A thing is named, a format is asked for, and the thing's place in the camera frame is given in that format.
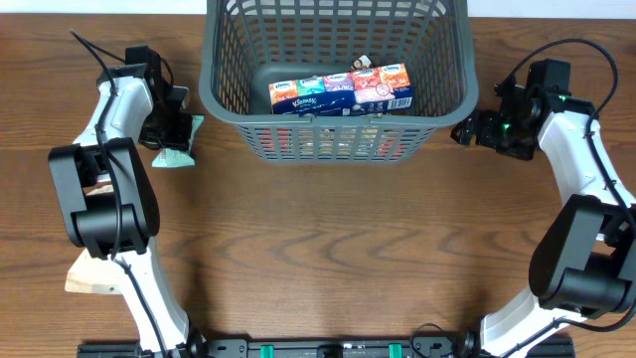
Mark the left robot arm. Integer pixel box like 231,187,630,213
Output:
48,60,207,357

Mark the cookie pouch brown white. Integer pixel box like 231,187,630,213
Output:
350,55,374,72

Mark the teal snack packet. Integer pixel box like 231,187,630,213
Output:
152,115,205,169

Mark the grey plastic basket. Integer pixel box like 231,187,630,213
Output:
199,0,479,163

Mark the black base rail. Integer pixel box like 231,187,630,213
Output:
76,335,576,358

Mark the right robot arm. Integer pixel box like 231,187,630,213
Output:
416,81,635,357

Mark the beige pouch white label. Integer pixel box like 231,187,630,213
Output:
64,184,125,295

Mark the kleenex tissue multipack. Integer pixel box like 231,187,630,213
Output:
269,64,413,116

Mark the orange cracker sleeve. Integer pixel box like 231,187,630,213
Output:
256,126,406,160

